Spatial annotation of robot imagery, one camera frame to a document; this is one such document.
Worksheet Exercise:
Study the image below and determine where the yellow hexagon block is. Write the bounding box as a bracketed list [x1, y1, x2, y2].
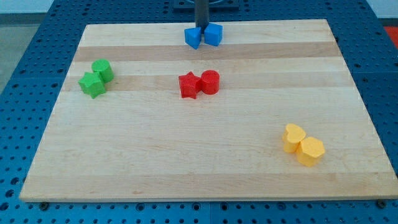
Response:
[296, 137, 325, 167]

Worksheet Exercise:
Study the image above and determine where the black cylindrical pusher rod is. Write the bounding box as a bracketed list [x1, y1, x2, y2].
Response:
[194, 0, 210, 34]

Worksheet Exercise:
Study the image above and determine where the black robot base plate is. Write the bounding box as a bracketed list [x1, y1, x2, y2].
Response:
[171, 0, 239, 11]

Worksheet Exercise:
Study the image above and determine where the green cylinder block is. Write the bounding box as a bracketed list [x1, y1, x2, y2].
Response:
[91, 58, 114, 83]

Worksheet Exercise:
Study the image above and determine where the yellow heart block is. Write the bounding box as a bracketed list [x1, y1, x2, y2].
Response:
[282, 123, 307, 153]

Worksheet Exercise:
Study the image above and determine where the red star block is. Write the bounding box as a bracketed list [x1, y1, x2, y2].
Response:
[178, 72, 201, 99]

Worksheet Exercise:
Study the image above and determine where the blue triangle block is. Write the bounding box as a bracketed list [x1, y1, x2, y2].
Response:
[184, 27, 201, 50]

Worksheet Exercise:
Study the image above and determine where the wooden board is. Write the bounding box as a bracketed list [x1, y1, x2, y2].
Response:
[19, 19, 397, 202]

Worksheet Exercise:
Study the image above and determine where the blue cube block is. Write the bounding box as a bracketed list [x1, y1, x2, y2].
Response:
[204, 23, 223, 46]

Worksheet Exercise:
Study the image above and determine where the red cylinder block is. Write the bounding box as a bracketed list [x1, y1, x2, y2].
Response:
[201, 70, 220, 95]

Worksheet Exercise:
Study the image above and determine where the green star block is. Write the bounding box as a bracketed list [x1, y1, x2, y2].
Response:
[78, 72, 106, 99]

